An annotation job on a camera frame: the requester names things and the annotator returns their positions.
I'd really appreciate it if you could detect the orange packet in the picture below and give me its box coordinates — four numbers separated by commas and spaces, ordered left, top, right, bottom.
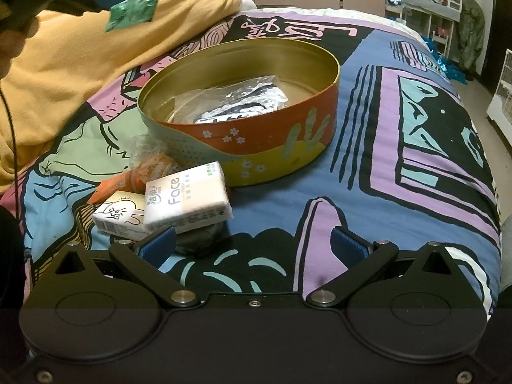
87, 170, 148, 204

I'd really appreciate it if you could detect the rabbit print tissue pack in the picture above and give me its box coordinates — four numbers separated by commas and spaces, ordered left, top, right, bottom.
92, 191, 150, 243

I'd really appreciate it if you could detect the yellow fleece blanket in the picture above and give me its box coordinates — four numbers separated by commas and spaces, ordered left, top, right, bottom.
0, 0, 241, 193

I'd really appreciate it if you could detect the round painted tin container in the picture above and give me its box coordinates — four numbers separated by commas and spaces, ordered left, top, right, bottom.
137, 39, 340, 188

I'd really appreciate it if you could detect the white shelf unit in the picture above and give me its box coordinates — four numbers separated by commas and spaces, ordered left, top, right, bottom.
386, 0, 465, 49

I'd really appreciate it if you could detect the person's left hand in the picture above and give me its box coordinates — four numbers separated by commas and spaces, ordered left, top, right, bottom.
0, 18, 41, 81

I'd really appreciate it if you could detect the dark cloth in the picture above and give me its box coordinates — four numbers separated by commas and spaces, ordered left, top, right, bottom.
0, 206, 28, 300

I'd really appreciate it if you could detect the clear bag with orange contents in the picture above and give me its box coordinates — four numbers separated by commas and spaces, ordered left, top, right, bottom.
128, 136, 180, 187

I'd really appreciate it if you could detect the blue plastic bag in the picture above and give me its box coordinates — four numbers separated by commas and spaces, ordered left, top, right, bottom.
424, 36, 467, 84

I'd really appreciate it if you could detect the printed blanket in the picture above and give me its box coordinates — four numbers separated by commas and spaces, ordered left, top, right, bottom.
0, 6, 502, 316

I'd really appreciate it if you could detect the green foil packet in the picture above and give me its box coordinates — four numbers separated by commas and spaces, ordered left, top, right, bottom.
105, 0, 158, 33

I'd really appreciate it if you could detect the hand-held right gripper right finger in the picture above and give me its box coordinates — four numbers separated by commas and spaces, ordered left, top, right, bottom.
306, 226, 457, 308

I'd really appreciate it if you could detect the dark grey round case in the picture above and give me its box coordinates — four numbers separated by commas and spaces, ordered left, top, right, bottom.
176, 218, 230, 257

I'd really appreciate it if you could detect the white wire pet cage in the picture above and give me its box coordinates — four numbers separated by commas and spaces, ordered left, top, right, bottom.
487, 48, 512, 129

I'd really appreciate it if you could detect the clear bag with white contents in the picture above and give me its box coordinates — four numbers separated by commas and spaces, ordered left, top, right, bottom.
172, 74, 289, 124

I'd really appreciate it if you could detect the green hanging jacket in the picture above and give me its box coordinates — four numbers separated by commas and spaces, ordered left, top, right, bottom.
458, 0, 486, 70

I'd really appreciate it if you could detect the white pink tissue pack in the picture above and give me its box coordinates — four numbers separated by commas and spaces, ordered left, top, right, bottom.
144, 161, 233, 235

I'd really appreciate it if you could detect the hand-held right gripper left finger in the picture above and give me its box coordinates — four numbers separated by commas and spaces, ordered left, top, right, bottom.
52, 226, 198, 308

